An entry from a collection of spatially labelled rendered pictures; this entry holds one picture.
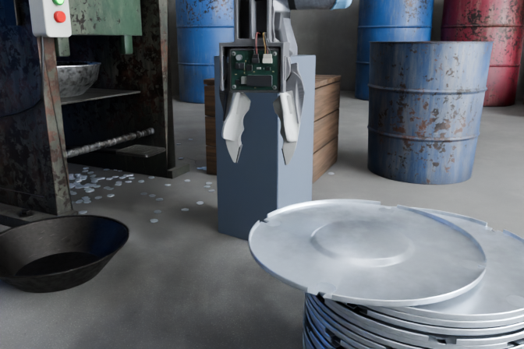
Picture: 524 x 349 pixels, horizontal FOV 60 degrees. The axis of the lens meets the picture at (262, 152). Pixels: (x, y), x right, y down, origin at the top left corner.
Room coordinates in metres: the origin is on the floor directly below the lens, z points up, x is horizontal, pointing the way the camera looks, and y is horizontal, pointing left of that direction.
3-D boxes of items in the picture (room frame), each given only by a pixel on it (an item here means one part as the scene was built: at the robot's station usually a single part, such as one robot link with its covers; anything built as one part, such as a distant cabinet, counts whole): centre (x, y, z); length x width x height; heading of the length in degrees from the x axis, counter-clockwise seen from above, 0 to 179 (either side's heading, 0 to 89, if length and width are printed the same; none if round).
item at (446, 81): (1.69, -0.60, 0.24); 0.42 x 0.42 x 0.48
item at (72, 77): (1.51, 0.70, 0.36); 0.34 x 0.34 x 0.10
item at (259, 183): (1.12, -0.01, 0.23); 0.18 x 0.18 x 0.45; 57
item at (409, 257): (0.54, -0.13, 0.24); 0.29 x 0.29 x 0.01
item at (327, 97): (1.71, -0.05, 0.18); 0.40 x 0.38 x 0.35; 66
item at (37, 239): (0.90, 0.44, 0.04); 0.30 x 0.30 x 0.07
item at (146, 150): (1.45, 0.58, 0.14); 0.59 x 0.10 x 0.05; 65
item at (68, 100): (1.51, 0.71, 0.31); 0.43 x 0.42 x 0.01; 155
